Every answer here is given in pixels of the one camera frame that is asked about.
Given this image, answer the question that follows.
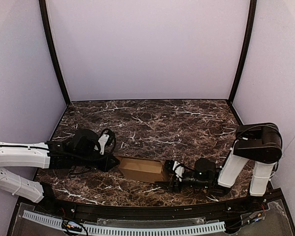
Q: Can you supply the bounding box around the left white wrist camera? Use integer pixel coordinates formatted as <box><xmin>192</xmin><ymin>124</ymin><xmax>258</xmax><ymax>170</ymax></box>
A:
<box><xmin>98</xmin><ymin>134</ymin><xmax>110</xmax><ymax>155</ymax></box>

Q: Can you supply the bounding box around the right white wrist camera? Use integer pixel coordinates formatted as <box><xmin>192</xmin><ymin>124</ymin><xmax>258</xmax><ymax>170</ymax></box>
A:
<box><xmin>164</xmin><ymin>160</ymin><xmax>185</xmax><ymax>182</ymax></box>

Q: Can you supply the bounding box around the white slotted cable duct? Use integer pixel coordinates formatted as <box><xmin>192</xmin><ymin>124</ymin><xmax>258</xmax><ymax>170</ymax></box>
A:
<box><xmin>22</xmin><ymin>210</ymin><xmax>226</xmax><ymax>236</ymax></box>

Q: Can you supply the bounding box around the black frame post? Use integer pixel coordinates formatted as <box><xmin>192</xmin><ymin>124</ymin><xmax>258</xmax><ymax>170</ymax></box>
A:
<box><xmin>228</xmin><ymin>0</ymin><xmax>257</xmax><ymax>105</ymax></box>
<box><xmin>38</xmin><ymin>0</ymin><xmax>71</xmax><ymax>106</ymax></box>

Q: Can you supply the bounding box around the right black frame post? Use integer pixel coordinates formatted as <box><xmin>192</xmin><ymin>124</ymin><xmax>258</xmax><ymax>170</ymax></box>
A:
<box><xmin>228</xmin><ymin>0</ymin><xmax>257</xmax><ymax>105</ymax></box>

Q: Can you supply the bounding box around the brown cardboard box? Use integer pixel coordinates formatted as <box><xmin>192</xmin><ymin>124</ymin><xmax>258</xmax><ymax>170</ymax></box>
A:
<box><xmin>118</xmin><ymin>157</ymin><xmax>170</xmax><ymax>183</ymax></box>

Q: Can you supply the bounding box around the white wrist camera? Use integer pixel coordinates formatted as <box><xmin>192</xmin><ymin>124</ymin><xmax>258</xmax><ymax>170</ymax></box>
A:
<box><xmin>98</xmin><ymin>134</ymin><xmax>110</xmax><ymax>155</ymax></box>
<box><xmin>164</xmin><ymin>160</ymin><xmax>185</xmax><ymax>182</ymax></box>

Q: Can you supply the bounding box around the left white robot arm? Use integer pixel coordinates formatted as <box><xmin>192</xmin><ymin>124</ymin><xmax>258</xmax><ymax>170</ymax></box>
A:
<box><xmin>0</xmin><ymin>128</ymin><xmax>120</xmax><ymax>203</ymax></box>

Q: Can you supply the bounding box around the black front table rail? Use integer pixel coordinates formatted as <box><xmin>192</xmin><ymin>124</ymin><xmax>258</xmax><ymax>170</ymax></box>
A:
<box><xmin>39</xmin><ymin>197</ymin><xmax>252</xmax><ymax>222</ymax></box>

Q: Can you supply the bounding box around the left black frame post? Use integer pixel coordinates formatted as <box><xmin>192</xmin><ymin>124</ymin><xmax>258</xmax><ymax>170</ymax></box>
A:
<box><xmin>38</xmin><ymin>0</ymin><xmax>71</xmax><ymax>106</ymax></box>

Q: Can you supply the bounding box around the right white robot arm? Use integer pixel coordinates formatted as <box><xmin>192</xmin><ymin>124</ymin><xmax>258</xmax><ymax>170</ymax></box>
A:
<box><xmin>155</xmin><ymin>122</ymin><xmax>283</xmax><ymax>197</ymax></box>

